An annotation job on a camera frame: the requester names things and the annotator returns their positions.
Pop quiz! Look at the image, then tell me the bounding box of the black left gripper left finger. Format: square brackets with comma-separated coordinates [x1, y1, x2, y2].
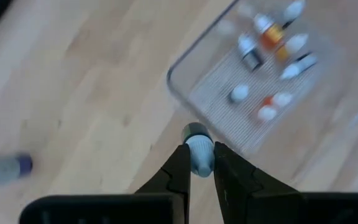
[134, 142, 192, 195]

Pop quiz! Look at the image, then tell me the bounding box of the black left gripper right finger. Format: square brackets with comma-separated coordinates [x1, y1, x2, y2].
[213, 141, 305, 224]

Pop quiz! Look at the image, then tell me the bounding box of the small dark green coloring bottle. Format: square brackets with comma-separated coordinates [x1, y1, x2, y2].
[181, 121, 215, 179]

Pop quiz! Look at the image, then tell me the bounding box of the small red-brown coloring bottle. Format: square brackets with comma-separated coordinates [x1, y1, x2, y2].
[227, 84, 250, 104]

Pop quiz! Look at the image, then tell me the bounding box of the large purple food coloring bottle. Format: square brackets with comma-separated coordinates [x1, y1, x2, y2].
[0, 153, 34, 188]

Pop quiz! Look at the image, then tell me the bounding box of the small yellow coloring bottle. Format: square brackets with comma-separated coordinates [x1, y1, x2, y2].
[273, 32, 310, 62]

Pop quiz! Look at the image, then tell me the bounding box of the small orange bottle yellow label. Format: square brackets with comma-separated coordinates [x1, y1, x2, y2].
[252, 12, 285, 50]

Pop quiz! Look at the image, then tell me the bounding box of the clear plastic bin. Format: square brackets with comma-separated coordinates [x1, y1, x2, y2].
[165, 0, 351, 156]

